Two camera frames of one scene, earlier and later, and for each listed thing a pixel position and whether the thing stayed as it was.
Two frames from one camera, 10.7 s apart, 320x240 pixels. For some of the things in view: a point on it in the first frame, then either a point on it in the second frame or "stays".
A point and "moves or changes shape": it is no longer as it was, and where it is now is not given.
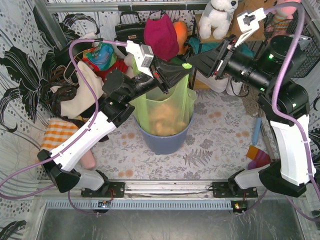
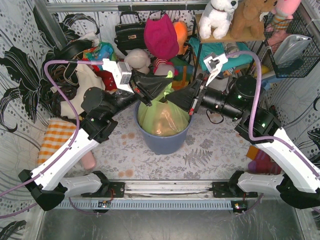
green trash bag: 168,114 moves or changes shape
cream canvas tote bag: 82,102 stays
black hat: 62,55 stays
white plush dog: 216,17 stays
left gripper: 159,79 to 137,89
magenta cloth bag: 160,33 stays
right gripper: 222,64 to 196,95
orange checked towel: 58,130 stays
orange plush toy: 182,32 stays
